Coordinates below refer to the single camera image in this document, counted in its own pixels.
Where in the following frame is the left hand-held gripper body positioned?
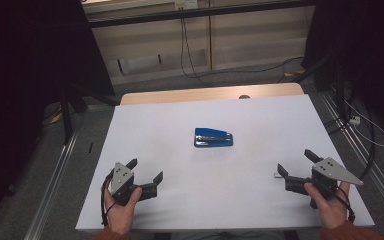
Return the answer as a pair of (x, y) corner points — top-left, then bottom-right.
(110, 162), (142, 206)

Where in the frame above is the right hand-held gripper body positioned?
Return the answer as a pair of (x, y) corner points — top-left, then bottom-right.
(309, 157), (364, 200)

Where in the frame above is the blue stapler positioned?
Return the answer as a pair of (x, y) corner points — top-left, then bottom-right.
(193, 127), (234, 148)

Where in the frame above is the person's left hand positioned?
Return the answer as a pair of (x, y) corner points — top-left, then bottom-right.
(104, 186), (143, 236)

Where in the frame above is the person's right hand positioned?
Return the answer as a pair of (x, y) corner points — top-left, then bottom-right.
(303, 181), (352, 230)

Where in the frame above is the white table sheet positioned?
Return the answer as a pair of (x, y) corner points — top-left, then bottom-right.
(75, 94), (375, 233)

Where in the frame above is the black metal stand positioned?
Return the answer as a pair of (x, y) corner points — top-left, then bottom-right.
(293, 49), (351, 128)
(58, 83), (118, 146)

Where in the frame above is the light wooden table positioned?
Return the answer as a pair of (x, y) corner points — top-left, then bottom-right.
(119, 82), (305, 106)

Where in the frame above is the black curtain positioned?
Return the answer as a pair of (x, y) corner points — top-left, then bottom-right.
(0, 0), (116, 231)
(301, 0), (384, 141)

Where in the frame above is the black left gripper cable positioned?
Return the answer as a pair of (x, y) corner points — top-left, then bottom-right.
(100, 173), (115, 228)

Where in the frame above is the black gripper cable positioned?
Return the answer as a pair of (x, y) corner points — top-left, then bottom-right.
(100, 173), (115, 228)
(313, 179), (357, 224)

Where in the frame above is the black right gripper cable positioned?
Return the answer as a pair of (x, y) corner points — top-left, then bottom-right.
(313, 179), (357, 224)

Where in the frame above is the black floor cable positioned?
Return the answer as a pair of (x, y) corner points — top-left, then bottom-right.
(324, 96), (378, 183)

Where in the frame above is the white floor cable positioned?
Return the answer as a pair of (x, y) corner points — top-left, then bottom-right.
(344, 99), (384, 148)

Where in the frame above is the black hanging cable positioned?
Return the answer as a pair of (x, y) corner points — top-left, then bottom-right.
(179, 18), (214, 88)
(182, 18), (305, 81)

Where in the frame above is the black horizontal frame bar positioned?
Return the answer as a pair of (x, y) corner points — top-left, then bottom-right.
(86, 0), (316, 29)

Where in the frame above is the white wall socket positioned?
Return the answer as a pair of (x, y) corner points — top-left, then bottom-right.
(174, 0), (198, 10)

